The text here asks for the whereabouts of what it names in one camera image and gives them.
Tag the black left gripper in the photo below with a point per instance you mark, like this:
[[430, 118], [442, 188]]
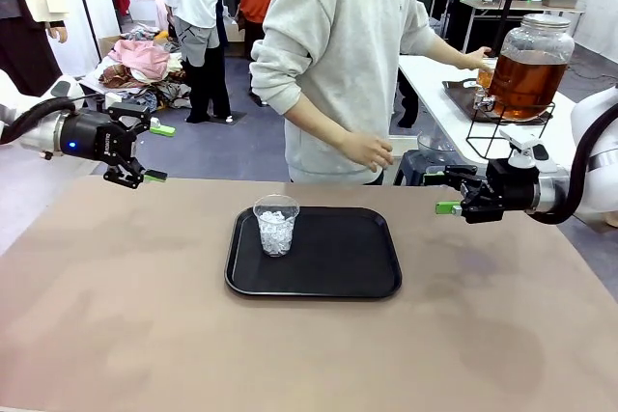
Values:
[[87, 134]]

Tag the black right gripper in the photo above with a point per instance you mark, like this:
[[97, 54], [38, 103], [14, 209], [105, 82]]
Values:
[[512, 187]]

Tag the iced clear plastic cup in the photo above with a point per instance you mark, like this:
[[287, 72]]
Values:
[[276, 233]]

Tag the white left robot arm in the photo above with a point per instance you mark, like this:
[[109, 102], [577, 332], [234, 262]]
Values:
[[41, 139]]

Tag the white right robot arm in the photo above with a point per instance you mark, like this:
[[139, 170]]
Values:
[[591, 113]]

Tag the person's left forearm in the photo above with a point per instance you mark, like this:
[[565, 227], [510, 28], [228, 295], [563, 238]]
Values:
[[446, 55]]

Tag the person's right hand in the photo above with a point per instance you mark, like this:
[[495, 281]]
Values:
[[369, 149]]

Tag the person's left hand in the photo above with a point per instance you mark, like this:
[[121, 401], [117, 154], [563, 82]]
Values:
[[473, 60]]

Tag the clear plastic ice bowl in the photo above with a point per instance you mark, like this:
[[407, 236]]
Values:
[[434, 142]]

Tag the blue grey plastic stool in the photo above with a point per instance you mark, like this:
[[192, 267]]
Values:
[[410, 163]]

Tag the pile of mixed clothes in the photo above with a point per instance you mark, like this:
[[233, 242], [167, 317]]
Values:
[[140, 60]]

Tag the dark brown tray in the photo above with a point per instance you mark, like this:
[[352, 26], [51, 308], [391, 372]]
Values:
[[461, 93]]

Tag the brown cardboard box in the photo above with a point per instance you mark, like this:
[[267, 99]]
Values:
[[108, 45]]

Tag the black floor stand base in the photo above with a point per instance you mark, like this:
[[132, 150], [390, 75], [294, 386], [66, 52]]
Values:
[[232, 118]]

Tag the white side table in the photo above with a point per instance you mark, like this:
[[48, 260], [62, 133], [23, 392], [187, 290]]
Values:
[[425, 89]]

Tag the glass tea dispenser jar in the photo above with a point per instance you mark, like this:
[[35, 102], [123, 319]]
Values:
[[531, 79]]

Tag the black plastic serving tray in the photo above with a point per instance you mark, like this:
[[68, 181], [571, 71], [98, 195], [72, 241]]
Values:
[[338, 257]]

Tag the black rack pole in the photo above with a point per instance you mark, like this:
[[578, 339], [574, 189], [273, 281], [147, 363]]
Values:
[[87, 2]]

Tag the person in grey sweatshirt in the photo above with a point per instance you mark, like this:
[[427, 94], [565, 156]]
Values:
[[347, 45]]

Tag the wooden workbench with robots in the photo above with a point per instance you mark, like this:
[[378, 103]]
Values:
[[531, 6]]

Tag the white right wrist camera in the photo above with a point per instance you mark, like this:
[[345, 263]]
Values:
[[524, 149]]

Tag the black vertical post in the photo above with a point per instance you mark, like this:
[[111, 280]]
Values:
[[512, 2]]

